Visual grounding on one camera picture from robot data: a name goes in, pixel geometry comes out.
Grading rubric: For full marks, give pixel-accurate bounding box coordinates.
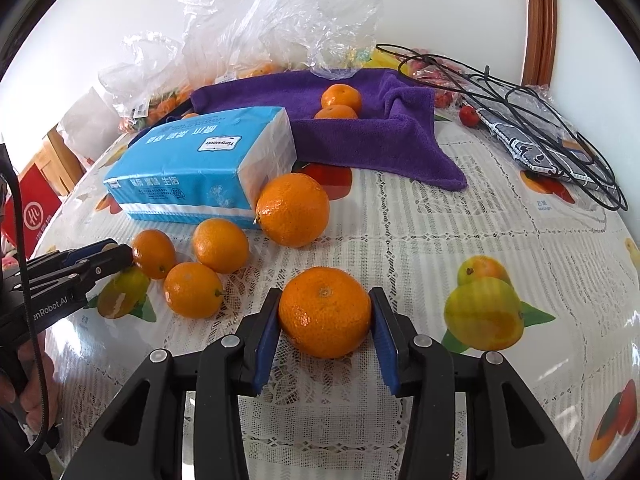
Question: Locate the brown wooden door frame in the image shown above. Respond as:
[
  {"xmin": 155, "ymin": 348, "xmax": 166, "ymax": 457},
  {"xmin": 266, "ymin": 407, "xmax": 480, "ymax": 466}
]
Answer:
[{"xmin": 520, "ymin": 0, "xmax": 558, "ymax": 86}]

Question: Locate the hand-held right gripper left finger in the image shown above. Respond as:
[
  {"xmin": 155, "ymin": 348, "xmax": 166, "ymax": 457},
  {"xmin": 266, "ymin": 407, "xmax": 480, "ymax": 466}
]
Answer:
[{"xmin": 60, "ymin": 287, "xmax": 282, "ymax": 480}]

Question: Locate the bag of red fruits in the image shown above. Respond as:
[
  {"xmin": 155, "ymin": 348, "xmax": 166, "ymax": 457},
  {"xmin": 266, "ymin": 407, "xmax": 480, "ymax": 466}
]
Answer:
[{"xmin": 397, "ymin": 52, "xmax": 468, "ymax": 108}]

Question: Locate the purple towel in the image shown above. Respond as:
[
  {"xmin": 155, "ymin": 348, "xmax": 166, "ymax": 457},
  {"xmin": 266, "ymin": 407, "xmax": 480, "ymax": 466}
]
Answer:
[{"xmin": 190, "ymin": 69, "xmax": 469, "ymax": 192}]

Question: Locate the clear bag with labelled tangerines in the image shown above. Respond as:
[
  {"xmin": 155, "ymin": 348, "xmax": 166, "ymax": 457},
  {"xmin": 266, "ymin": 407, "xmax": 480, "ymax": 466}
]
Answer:
[{"xmin": 97, "ymin": 32, "xmax": 193, "ymax": 133}]

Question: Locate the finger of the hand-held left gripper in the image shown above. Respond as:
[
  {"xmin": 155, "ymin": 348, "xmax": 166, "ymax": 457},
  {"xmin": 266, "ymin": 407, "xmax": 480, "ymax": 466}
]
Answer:
[
  {"xmin": 35, "ymin": 243, "xmax": 136, "ymax": 301},
  {"xmin": 30, "ymin": 239, "xmax": 121, "ymax": 273}
]

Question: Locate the yellow packet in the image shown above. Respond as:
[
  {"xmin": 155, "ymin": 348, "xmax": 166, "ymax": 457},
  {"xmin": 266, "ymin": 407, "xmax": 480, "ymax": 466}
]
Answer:
[{"xmin": 360, "ymin": 47, "xmax": 406, "ymax": 73}]

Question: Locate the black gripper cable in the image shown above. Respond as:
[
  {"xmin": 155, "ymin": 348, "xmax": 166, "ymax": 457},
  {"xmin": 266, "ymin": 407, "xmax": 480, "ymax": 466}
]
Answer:
[{"xmin": 0, "ymin": 142, "xmax": 63, "ymax": 456}]

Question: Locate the red paper bag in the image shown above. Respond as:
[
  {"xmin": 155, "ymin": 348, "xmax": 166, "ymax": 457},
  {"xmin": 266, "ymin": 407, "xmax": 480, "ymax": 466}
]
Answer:
[{"xmin": 0, "ymin": 162, "xmax": 63, "ymax": 253}]

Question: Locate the tall clear bag of tangerines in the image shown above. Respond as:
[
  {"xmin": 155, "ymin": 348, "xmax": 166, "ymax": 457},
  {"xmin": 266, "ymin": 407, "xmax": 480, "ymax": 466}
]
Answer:
[{"xmin": 175, "ymin": 0, "xmax": 311, "ymax": 86}]

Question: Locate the coiled black cable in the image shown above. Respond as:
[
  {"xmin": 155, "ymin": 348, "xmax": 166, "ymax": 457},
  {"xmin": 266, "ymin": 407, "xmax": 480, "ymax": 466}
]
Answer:
[{"xmin": 375, "ymin": 42, "xmax": 628, "ymax": 212}]

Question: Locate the wooden chair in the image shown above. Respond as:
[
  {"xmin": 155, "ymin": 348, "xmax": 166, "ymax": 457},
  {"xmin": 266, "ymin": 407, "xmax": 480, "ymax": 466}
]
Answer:
[{"xmin": 37, "ymin": 125, "xmax": 86, "ymax": 196}]

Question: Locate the blue tissue pack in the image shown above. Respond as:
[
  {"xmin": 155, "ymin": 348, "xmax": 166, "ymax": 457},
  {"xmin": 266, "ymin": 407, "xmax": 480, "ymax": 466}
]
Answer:
[{"xmin": 102, "ymin": 106, "xmax": 296, "ymax": 231}]

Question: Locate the crumpled clear plastic bag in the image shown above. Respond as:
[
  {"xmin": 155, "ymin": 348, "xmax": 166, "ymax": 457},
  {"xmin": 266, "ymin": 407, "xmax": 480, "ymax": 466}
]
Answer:
[{"xmin": 260, "ymin": 0, "xmax": 383, "ymax": 81}]

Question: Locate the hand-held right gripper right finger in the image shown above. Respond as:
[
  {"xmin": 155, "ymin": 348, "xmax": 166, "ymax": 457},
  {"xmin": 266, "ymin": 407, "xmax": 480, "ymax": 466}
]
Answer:
[{"xmin": 369, "ymin": 287, "xmax": 586, "ymax": 480}]

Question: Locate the person's left hand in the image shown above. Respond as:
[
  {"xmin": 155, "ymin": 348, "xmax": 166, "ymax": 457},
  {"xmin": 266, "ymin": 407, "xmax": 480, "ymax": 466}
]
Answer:
[{"xmin": 0, "ymin": 340, "xmax": 58, "ymax": 431}]

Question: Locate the checked cloth in plastic wrap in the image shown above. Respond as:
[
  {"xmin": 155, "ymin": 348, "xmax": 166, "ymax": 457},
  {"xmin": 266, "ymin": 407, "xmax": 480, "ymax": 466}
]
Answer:
[{"xmin": 415, "ymin": 65, "xmax": 623, "ymax": 196}]

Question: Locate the white plastic bag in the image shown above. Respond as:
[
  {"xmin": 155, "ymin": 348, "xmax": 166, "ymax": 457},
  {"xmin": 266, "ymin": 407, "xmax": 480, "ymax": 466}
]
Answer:
[{"xmin": 56, "ymin": 86, "xmax": 126, "ymax": 158}]

